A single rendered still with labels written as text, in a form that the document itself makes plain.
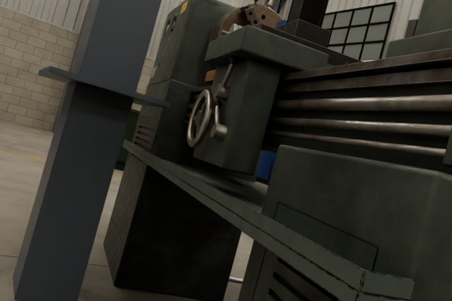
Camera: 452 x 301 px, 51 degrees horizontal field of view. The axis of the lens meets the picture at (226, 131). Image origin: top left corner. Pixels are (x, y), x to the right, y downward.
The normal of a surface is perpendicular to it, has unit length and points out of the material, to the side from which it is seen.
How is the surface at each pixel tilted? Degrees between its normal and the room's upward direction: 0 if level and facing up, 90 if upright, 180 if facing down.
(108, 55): 90
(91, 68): 90
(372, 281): 90
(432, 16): 90
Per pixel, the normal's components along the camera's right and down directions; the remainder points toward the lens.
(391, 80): -0.91, -0.26
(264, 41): 0.32, 0.05
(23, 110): 0.51, 0.10
